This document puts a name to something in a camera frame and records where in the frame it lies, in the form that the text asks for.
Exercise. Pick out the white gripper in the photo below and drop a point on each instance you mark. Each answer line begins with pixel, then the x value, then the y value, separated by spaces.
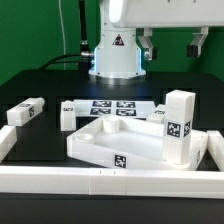
pixel 147 14

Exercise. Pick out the white marker base plate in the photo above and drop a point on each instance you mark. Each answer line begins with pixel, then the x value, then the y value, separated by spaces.
pixel 96 108

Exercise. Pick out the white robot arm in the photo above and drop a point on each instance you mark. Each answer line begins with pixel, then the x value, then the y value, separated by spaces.
pixel 119 53

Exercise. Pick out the white desk top tray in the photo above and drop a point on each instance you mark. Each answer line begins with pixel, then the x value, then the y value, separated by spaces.
pixel 120 142

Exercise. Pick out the white left fence wall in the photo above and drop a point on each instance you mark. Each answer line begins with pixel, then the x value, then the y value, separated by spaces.
pixel 8 138

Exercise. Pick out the white right fence wall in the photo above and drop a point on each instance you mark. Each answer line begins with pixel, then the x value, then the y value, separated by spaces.
pixel 216 148

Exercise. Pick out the white front fence wall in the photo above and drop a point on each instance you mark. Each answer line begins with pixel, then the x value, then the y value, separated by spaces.
pixel 119 182

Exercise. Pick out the white fence wall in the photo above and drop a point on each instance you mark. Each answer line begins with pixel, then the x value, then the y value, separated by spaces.
pixel 216 148
pixel 119 182
pixel 8 138

